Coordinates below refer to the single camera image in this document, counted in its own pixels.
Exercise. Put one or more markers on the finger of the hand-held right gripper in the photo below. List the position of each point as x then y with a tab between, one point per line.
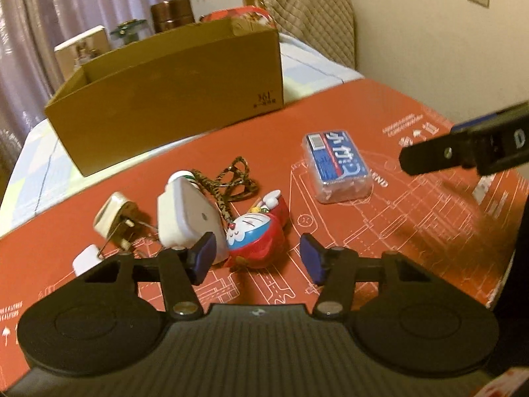
438	155
475	124

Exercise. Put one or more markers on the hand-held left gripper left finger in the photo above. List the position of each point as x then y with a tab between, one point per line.
204	256

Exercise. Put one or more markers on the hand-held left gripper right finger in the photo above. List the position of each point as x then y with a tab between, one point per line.
310	256

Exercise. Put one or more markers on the white remote control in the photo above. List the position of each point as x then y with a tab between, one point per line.
186	215

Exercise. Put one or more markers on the red blue cat figurine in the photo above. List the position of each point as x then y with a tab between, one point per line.
256	240

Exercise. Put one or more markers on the clear plastic box blue label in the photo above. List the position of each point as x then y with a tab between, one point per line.
337	161

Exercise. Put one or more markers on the small white block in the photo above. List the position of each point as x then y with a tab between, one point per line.
84	262

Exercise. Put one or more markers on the brown cardboard box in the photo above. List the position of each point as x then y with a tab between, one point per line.
165	91

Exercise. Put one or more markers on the red printed cardboard sheet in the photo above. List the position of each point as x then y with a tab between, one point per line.
372	235

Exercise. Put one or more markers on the small green jar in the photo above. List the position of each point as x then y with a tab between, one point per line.
182	175

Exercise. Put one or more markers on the metal eyelash curler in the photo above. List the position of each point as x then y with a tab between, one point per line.
106	243

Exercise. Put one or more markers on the cream plug adapter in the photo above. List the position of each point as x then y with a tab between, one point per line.
111	215

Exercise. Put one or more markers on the checkered pastel tablecloth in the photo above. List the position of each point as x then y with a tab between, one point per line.
314	70

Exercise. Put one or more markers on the person's dark clothing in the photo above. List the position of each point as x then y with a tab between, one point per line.
518	318

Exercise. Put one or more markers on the beige quilted cloth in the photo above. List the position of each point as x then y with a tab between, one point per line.
314	12

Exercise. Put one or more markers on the red white printed cloth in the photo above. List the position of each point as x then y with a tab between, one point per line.
508	386

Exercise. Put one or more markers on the red snack bag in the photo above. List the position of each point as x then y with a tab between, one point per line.
248	12

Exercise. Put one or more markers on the glass jar with green lid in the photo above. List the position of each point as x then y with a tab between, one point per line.
128	29

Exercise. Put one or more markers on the white product box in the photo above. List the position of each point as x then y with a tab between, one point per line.
70	56

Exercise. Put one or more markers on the purple curtain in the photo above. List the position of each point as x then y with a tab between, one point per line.
41	8

